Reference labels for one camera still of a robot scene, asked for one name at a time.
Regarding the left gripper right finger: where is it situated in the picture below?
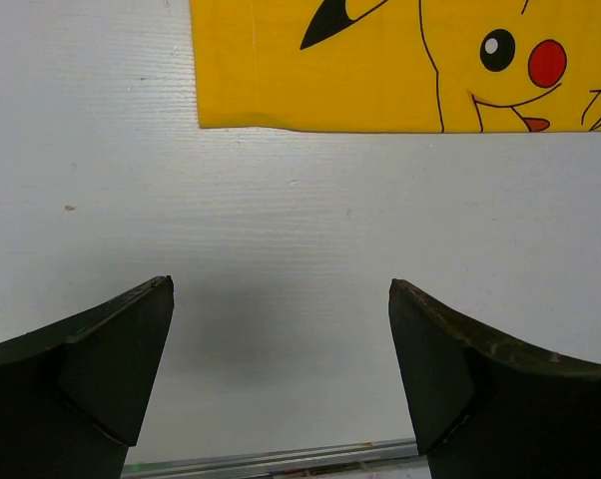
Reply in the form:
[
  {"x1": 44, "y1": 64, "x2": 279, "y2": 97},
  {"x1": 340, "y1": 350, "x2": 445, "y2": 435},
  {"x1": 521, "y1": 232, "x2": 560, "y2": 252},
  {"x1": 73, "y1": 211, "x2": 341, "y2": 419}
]
[{"x1": 388, "y1": 279, "x2": 601, "y2": 478}]

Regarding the yellow printed cloth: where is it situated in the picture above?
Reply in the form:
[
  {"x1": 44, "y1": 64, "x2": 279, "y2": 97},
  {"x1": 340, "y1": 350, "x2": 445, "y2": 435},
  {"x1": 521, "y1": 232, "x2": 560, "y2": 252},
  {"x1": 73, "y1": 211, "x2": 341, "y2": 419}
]
[{"x1": 191, "y1": 1, "x2": 601, "y2": 134}]

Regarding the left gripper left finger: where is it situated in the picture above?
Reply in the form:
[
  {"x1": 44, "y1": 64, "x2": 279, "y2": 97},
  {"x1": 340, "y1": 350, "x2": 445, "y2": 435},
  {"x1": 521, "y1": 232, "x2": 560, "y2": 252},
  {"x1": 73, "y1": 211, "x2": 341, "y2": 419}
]
[{"x1": 0, "y1": 276, "x2": 175, "y2": 478}]

